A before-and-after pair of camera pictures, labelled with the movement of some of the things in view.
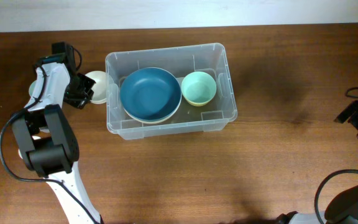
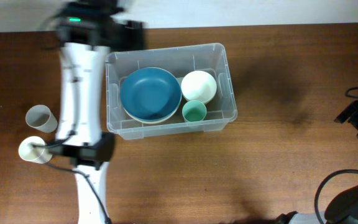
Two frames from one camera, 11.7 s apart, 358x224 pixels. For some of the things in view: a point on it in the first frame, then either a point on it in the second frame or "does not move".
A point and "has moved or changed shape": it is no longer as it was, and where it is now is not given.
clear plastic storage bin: (176, 90) does not move
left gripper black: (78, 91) to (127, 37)
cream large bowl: (155, 122) does not move
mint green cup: (32, 87) to (194, 111)
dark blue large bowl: (150, 94) does not move
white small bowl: (99, 88) has moved or changed shape
